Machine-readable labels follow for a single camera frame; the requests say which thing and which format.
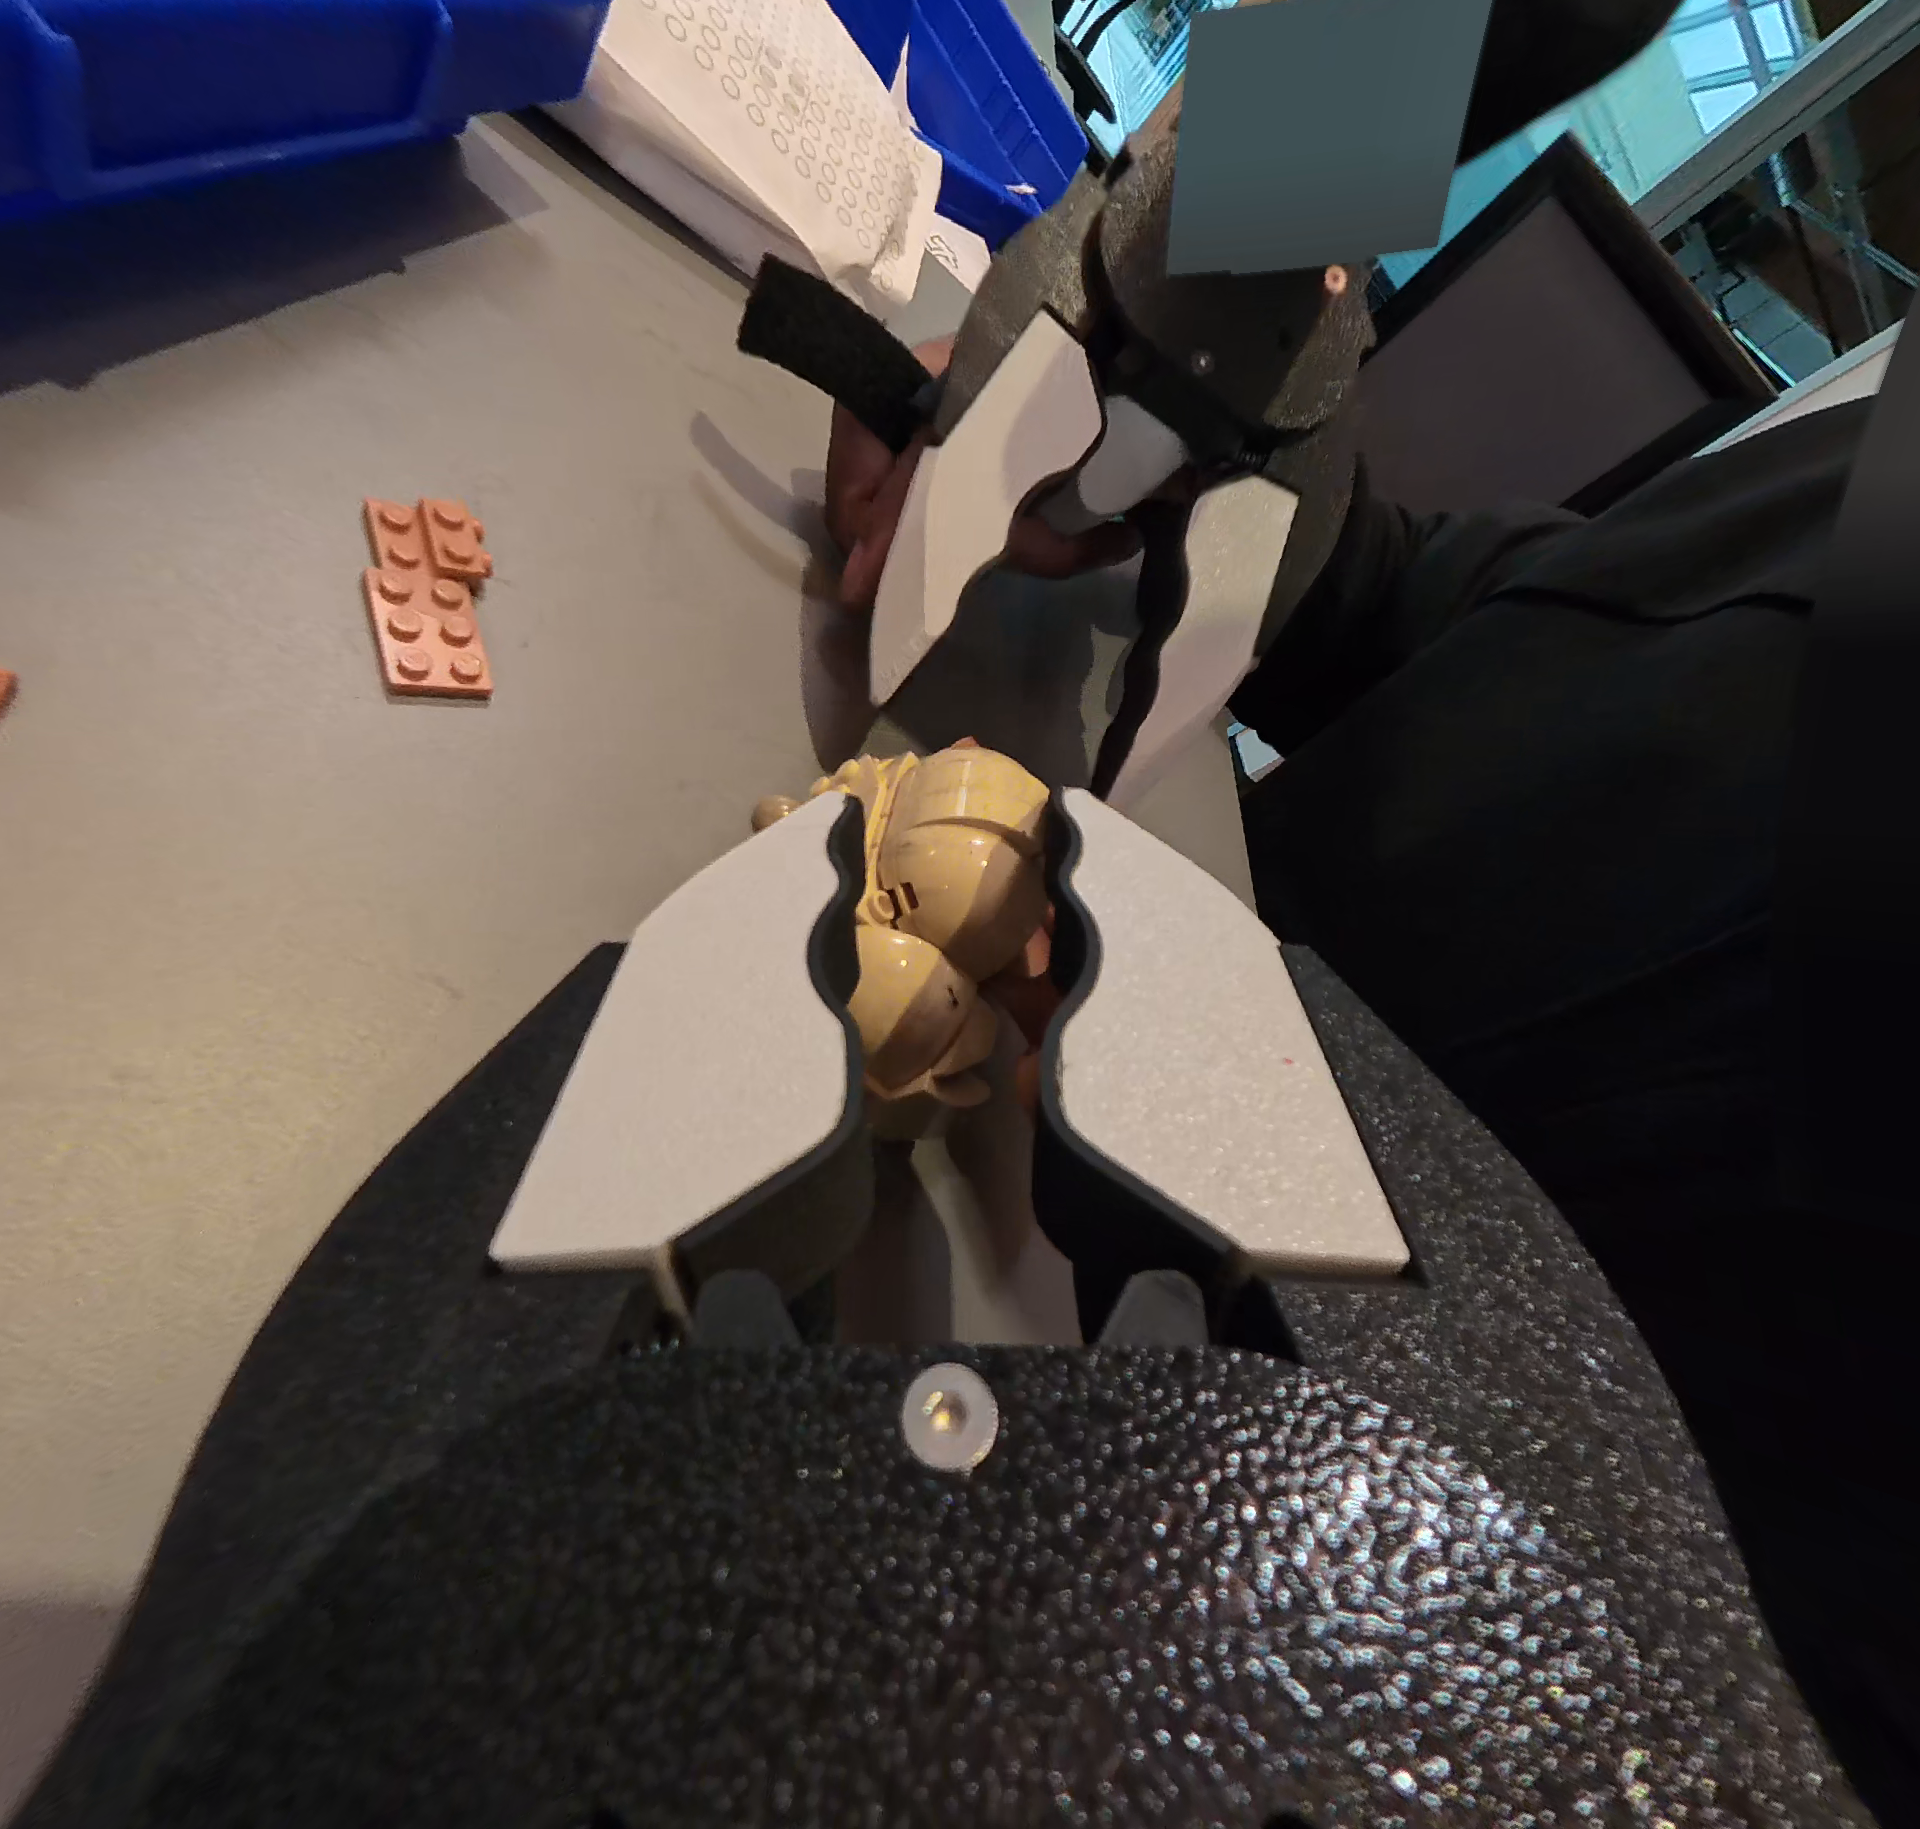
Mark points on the white printed paper bag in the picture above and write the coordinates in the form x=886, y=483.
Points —
x=750, y=104

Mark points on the orange brick plate assembly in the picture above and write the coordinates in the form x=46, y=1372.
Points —
x=426, y=644

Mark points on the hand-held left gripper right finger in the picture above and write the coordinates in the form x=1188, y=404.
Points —
x=1216, y=1065

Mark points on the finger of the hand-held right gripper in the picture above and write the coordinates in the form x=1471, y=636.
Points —
x=1230, y=584
x=991, y=448

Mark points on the tan brick model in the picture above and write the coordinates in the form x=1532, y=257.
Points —
x=946, y=885

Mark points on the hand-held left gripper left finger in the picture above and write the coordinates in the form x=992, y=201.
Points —
x=705, y=1049

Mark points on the person's black clothing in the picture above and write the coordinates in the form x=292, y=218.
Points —
x=1576, y=885

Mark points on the black chair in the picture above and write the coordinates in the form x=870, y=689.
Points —
x=1083, y=74

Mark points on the person's right hand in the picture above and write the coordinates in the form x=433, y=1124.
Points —
x=861, y=493

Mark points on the grey panel with black frame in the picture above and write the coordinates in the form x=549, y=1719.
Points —
x=1545, y=342

